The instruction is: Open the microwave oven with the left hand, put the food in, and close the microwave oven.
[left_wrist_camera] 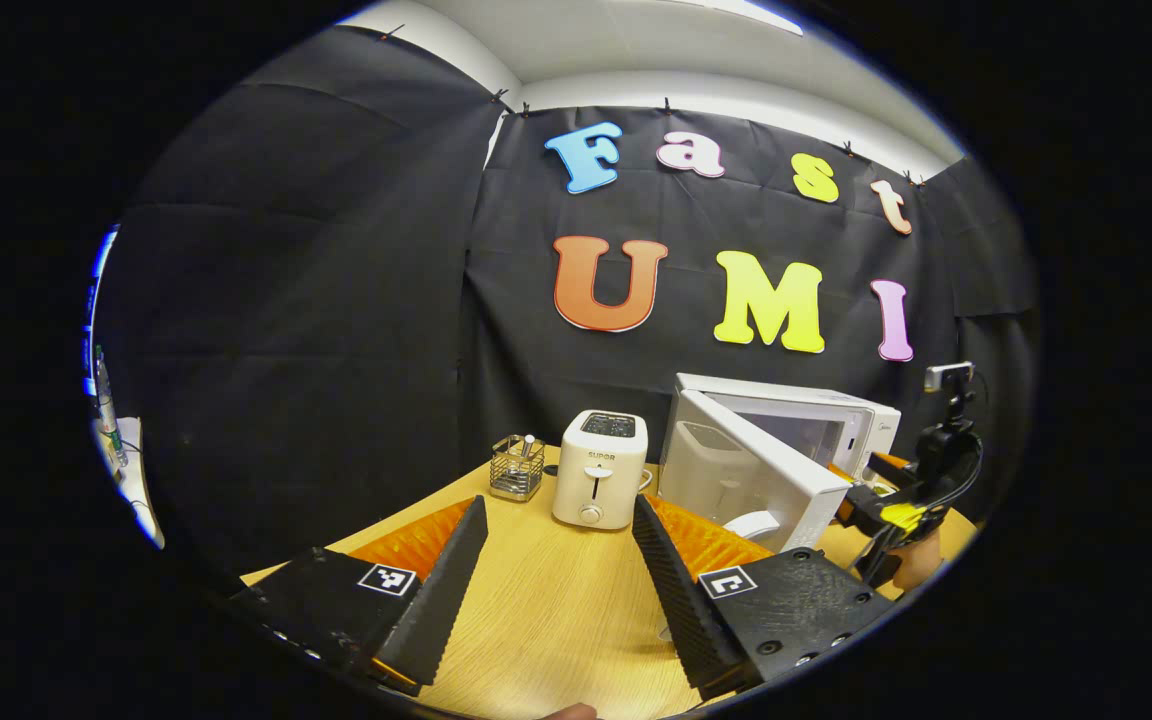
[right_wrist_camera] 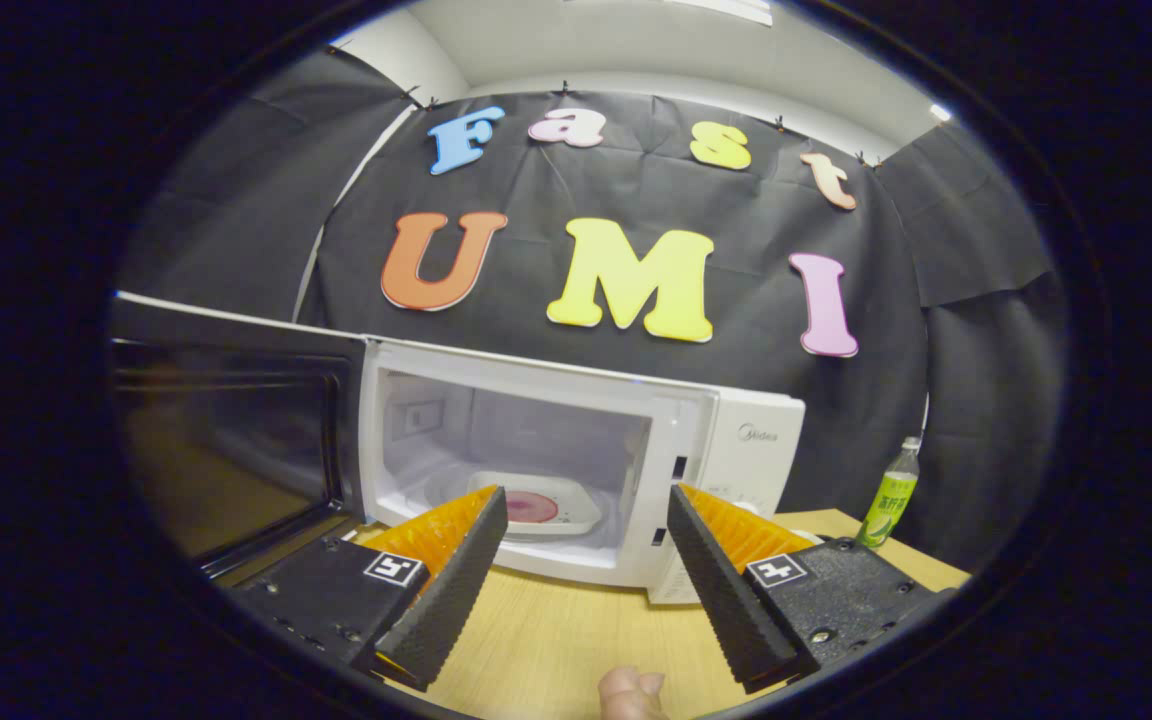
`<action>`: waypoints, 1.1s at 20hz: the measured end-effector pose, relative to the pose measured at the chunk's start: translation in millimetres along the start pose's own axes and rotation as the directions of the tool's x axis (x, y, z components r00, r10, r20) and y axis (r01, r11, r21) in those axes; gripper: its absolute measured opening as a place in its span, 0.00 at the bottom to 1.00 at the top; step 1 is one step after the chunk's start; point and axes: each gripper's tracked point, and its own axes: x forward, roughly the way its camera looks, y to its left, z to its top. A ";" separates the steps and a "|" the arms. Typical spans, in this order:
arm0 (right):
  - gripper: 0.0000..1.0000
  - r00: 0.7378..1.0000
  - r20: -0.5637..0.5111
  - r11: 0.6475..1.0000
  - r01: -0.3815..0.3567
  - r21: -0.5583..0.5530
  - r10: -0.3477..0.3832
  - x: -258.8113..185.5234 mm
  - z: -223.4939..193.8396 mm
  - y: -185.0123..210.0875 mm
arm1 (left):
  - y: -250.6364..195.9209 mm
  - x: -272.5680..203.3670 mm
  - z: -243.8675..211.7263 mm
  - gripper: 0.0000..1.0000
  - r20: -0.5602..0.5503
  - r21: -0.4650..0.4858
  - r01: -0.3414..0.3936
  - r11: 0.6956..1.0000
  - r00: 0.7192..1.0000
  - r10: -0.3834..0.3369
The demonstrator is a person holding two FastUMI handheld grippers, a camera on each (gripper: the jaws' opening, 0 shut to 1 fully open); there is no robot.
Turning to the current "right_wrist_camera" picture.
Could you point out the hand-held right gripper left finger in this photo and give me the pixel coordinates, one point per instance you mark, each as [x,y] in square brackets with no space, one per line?
[446,605]

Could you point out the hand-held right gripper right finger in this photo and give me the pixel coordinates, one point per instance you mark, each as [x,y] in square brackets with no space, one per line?
[726,600]

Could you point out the pink round food slice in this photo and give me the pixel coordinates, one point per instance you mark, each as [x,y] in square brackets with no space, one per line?
[536,508]

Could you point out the white microwave oven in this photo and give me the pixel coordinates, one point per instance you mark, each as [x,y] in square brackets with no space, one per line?
[726,450]

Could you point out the white square food plate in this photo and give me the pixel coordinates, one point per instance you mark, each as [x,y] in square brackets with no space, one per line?
[576,500]

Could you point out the green label drink bottle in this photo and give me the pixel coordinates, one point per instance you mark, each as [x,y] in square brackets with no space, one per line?
[891,500]

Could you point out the long ceiling light panel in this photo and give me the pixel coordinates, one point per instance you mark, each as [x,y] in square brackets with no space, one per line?
[726,8]

